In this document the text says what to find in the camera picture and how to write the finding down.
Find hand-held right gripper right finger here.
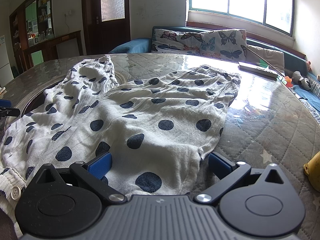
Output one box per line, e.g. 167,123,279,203
195,152,292,204

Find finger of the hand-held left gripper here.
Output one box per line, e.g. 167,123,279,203
0,99,20,118

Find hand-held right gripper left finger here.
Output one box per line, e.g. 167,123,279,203
26,152,127,203

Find white polka dot pants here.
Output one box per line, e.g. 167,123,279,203
0,54,242,196

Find white fridge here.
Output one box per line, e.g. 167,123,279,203
0,35,14,87

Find dark wooden desk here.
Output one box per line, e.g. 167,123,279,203
22,30,83,70

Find dark wooden shelf cabinet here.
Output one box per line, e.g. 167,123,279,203
9,0,54,68

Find white buttoned polka dot shirt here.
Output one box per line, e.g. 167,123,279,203
0,166,27,230

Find flat book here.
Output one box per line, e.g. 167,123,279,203
237,61,278,78

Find thin stick toy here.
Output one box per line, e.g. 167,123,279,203
246,47,285,77

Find beige cushion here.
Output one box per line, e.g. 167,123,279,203
246,44,285,73

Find grey plush toy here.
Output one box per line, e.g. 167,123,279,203
292,71,312,91

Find butterfly print cushion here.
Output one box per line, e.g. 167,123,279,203
151,28,205,54
200,29,248,61

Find teal sofa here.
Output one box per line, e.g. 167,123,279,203
109,26,320,120

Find dark wooden door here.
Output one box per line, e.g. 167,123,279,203
82,0,131,55

